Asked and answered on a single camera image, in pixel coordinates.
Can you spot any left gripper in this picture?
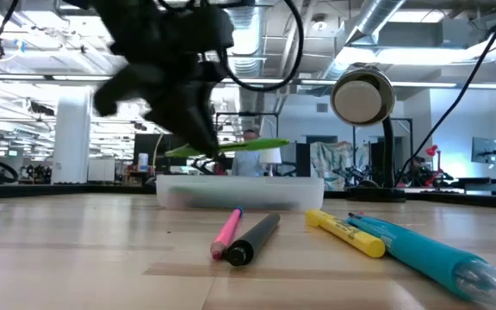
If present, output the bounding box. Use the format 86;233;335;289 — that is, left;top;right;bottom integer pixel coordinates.
75;0;235;159

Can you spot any green pen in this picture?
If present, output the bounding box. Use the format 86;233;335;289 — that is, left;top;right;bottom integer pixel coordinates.
164;137;291;159

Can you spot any clear plastic box base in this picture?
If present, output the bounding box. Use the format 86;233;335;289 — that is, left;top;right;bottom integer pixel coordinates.
155;174;326;212

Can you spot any pink pen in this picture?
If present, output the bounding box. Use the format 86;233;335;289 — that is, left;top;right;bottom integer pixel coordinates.
209;206;245;261

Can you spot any black marker pen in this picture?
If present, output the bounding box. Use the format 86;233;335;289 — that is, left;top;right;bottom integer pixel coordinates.
224;212;282;267

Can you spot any yellow highlighter with print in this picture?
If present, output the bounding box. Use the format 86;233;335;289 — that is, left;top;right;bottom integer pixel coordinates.
306;208;387;259

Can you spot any blue pen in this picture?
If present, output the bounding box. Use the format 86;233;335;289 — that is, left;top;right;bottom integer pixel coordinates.
344;211;496;309

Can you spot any grey monitor on arm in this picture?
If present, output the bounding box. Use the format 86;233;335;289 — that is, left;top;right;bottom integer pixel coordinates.
471;136;496;164

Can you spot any black monitor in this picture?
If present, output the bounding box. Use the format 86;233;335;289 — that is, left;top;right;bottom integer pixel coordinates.
133;133;189;167

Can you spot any person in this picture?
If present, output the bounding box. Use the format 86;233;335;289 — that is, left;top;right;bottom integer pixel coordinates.
230;127;263;177

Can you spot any white lampshade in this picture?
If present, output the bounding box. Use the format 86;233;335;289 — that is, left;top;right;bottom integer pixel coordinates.
259;147;282;177

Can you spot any white cabinet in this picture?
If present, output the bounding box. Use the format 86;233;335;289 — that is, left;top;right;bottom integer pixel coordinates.
87;158;116;183

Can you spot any teal patterned cloth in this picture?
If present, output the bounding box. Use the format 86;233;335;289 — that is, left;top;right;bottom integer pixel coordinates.
310;141;369;190

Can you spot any black desk lamp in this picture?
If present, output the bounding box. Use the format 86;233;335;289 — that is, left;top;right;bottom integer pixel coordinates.
329;64;407;203

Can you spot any red desk lamp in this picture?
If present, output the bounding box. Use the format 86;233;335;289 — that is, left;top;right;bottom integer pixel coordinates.
424;145;454;186

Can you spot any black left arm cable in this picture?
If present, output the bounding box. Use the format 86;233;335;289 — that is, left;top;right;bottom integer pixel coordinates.
213;0;305;94

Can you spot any black aluminium frame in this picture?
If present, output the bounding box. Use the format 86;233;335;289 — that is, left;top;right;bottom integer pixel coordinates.
0;180;496;210

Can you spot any thin black cable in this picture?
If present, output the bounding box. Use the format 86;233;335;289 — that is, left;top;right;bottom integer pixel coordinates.
395;0;496;187

